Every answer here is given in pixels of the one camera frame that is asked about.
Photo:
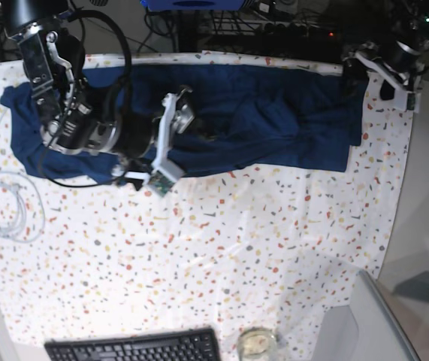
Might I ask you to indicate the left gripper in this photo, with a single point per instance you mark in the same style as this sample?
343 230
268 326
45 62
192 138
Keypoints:
389 57

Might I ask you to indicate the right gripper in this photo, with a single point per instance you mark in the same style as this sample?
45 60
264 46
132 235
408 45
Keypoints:
134 134

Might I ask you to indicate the navy blue t-shirt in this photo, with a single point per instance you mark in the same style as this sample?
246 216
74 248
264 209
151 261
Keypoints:
257 115

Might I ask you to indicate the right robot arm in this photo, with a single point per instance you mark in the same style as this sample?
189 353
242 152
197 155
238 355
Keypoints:
75 116

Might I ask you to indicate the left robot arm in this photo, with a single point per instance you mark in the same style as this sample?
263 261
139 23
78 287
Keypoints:
406 21

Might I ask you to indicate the black power strip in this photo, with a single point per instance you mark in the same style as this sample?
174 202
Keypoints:
303 30

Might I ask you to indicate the blue box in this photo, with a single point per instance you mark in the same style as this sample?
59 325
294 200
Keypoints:
196 5

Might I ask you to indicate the terrazzo patterned tablecloth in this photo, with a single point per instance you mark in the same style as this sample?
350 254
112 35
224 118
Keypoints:
265 246

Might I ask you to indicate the black computer keyboard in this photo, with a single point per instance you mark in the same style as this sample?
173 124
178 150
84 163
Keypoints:
196 344

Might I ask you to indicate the clear glass jar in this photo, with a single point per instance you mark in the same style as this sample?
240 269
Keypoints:
257 344

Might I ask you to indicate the grey laptop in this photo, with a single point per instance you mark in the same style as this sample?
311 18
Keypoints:
380 336

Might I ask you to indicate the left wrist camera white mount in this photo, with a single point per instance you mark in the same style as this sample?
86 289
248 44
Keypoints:
407 89

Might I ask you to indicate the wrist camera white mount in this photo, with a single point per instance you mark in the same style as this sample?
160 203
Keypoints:
407 89
162 173

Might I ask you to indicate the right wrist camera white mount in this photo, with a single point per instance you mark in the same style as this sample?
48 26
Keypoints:
162 173

